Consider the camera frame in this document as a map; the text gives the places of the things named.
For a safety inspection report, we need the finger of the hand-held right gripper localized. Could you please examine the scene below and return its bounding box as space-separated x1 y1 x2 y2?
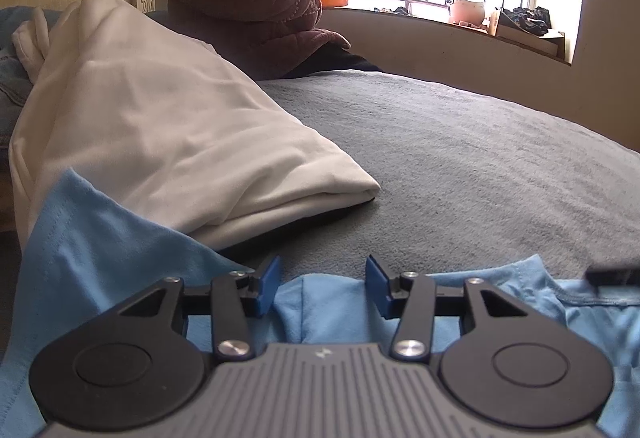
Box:
584 255 640 290

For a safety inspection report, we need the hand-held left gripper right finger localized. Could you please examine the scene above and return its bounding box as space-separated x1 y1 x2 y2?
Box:
365 254 528 361

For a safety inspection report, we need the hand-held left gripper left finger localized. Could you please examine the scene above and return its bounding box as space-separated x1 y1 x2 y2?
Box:
117 255 282 361

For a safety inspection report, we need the light blue printed t-shirt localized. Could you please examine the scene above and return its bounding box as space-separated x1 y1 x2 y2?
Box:
0 168 640 438

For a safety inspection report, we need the grey bed blanket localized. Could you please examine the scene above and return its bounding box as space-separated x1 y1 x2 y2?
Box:
0 68 640 344

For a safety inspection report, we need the white folded shirt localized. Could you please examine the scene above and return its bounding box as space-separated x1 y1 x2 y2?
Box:
9 0 382 251

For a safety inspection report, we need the cardboard box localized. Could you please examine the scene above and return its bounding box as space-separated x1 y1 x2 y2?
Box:
492 7 566 58

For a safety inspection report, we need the dark cloth bundle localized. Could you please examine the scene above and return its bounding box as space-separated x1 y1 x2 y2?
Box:
500 6 551 36

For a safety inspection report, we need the pink ceramic pot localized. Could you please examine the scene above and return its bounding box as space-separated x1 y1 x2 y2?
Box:
446 0 487 26

